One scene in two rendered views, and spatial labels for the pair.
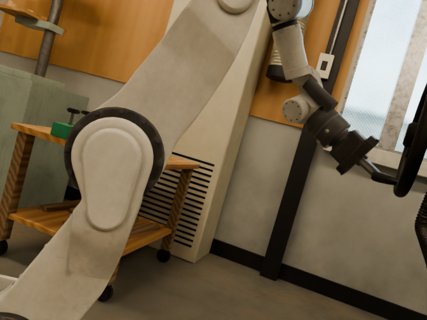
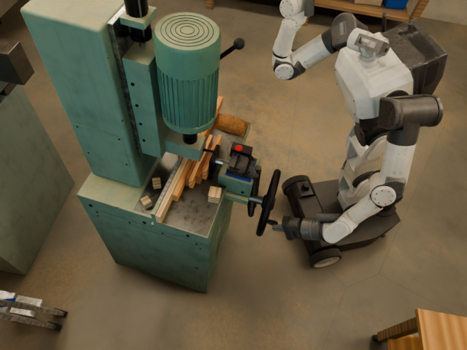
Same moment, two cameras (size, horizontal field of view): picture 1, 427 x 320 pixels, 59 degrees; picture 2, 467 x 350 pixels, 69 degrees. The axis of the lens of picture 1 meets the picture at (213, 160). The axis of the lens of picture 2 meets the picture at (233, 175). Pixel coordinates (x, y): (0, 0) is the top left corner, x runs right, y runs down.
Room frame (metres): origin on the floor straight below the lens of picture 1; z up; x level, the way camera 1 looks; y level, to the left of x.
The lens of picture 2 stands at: (1.54, -0.76, 2.02)
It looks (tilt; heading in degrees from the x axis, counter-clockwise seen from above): 55 degrees down; 167
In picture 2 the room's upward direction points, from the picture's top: 9 degrees clockwise
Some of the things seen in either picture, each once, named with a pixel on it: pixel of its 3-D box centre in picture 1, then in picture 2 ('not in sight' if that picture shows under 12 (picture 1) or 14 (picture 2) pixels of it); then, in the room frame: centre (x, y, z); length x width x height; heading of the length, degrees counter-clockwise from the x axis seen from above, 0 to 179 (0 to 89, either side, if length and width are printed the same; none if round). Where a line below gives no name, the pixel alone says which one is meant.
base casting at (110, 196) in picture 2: not in sight; (165, 178); (0.70, -0.86, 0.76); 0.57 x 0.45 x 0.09; 67
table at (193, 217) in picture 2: not in sight; (217, 173); (0.76, -0.64, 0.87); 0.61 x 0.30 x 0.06; 157
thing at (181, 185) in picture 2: not in sight; (200, 143); (0.64, -0.70, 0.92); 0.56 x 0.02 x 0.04; 157
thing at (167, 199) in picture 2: not in sight; (188, 156); (0.71, -0.75, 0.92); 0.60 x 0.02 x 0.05; 157
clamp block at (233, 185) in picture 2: not in sight; (238, 172); (0.79, -0.56, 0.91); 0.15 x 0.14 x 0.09; 157
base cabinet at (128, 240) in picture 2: not in sight; (171, 219); (0.70, -0.86, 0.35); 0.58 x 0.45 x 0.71; 67
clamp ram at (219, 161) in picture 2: not in sight; (221, 162); (0.76, -0.63, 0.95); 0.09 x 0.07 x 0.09; 157
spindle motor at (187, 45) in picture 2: not in sight; (188, 78); (0.74, -0.75, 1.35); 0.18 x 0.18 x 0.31
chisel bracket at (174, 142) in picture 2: not in sight; (185, 145); (0.73, -0.76, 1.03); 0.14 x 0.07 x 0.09; 67
